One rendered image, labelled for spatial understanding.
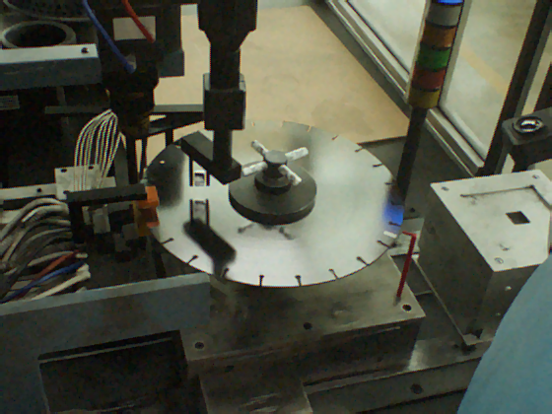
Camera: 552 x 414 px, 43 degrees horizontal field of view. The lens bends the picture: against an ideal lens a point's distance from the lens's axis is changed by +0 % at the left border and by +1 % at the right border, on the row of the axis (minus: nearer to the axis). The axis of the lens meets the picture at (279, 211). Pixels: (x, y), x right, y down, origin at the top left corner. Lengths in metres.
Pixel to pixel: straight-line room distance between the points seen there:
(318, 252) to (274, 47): 0.91
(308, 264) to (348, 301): 0.13
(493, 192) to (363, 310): 0.28
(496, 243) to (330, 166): 0.24
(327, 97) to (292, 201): 0.65
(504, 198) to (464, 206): 0.07
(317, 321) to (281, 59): 0.86
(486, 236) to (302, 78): 0.70
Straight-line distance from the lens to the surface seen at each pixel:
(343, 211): 0.87
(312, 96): 1.48
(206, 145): 0.82
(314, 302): 0.89
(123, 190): 0.84
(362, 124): 1.41
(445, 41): 1.01
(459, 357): 0.99
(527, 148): 0.65
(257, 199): 0.85
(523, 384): 0.19
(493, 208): 1.02
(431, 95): 1.05
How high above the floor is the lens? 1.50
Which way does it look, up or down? 40 degrees down
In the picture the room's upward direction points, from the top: 5 degrees clockwise
